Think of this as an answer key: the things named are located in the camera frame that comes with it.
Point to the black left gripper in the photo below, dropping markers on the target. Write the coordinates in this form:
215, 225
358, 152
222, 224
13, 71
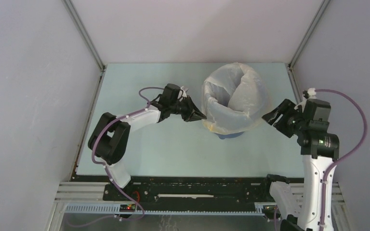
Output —
190, 117

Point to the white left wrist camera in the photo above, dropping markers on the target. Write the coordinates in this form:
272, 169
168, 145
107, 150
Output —
183, 92

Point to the grey slotted cable duct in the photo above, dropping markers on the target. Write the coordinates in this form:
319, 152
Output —
92, 208

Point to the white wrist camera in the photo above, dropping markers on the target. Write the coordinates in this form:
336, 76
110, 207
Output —
306, 95
183, 92

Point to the aluminium frame post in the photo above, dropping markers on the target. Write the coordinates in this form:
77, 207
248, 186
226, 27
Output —
76, 19
309, 32

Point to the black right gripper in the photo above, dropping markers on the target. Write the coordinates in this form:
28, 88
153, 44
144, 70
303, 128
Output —
284, 107

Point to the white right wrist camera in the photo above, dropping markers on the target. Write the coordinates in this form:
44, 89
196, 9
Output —
306, 95

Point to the left aluminium frame post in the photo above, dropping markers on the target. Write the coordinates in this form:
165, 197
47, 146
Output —
76, 19

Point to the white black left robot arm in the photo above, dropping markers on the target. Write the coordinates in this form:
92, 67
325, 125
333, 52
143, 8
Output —
110, 137

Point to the blue plastic trash bin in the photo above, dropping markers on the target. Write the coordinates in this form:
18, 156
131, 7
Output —
229, 136

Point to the translucent yellowish plastic trash bag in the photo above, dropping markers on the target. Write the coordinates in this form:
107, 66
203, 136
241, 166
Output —
234, 98

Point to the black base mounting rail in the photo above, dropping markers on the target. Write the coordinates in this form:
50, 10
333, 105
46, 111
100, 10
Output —
196, 193

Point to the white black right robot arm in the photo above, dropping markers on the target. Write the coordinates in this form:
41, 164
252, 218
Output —
319, 150

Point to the right aluminium frame post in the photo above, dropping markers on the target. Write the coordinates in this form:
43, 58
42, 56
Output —
309, 32

